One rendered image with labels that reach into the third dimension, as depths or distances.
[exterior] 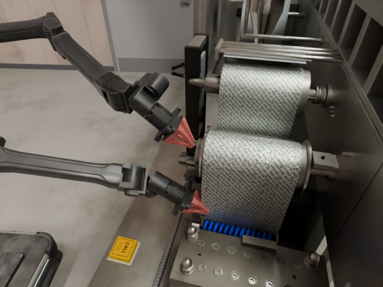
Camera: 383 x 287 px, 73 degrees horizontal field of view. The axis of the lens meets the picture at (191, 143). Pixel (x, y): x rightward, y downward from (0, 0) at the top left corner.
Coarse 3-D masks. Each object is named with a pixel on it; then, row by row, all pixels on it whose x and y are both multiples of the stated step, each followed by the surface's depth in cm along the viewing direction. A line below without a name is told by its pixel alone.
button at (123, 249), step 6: (120, 240) 87; (126, 240) 87; (132, 240) 87; (114, 246) 85; (120, 246) 85; (126, 246) 85; (132, 246) 85; (114, 252) 84; (120, 252) 84; (126, 252) 84; (132, 252) 84; (114, 258) 83; (120, 258) 82; (126, 258) 82
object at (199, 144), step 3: (201, 138) 71; (198, 141) 70; (201, 141) 70; (198, 144) 69; (201, 144) 69; (198, 147) 69; (195, 150) 69; (198, 150) 69; (195, 153) 69; (198, 153) 69; (195, 156) 69; (198, 156) 69; (195, 159) 70; (198, 159) 70; (195, 162) 71; (198, 162) 70
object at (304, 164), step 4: (204, 148) 67; (304, 148) 65; (304, 152) 63; (304, 156) 63; (304, 160) 62; (304, 164) 62; (300, 168) 62; (304, 168) 62; (300, 172) 62; (304, 172) 62; (300, 176) 62; (304, 176) 62; (300, 180) 63; (296, 184) 64; (300, 184) 64; (296, 188) 66
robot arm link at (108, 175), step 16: (0, 144) 65; (0, 160) 62; (16, 160) 63; (32, 160) 64; (48, 160) 66; (64, 160) 67; (48, 176) 67; (64, 176) 66; (80, 176) 67; (96, 176) 68; (112, 176) 69; (128, 176) 71
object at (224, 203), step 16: (208, 192) 73; (224, 192) 71; (240, 192) 70; (256, 192) 68; (208, 208) 77; (224, 208) 76; (240, 208) 74; (256, 208) 72; (272, 208) 71; (240, 224) 78; (256, 224) 76; (272, 224) 75
